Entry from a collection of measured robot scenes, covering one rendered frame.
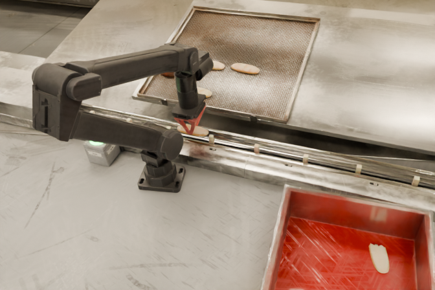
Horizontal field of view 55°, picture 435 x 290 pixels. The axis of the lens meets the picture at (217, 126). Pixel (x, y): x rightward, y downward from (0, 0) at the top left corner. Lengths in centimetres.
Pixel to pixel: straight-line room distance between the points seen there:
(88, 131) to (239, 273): 46
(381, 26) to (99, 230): 113
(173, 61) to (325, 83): 54
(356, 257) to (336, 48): 73
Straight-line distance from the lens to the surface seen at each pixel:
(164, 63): 99
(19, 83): 158
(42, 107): 81
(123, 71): 89
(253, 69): 138
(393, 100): 132
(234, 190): 113
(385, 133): 124
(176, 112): 115
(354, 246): 105
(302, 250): 102
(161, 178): 112
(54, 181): 129
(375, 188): 112
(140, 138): 99
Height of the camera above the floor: 168
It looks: 40 degrees down
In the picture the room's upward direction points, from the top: 5 degrees counter-clockwise
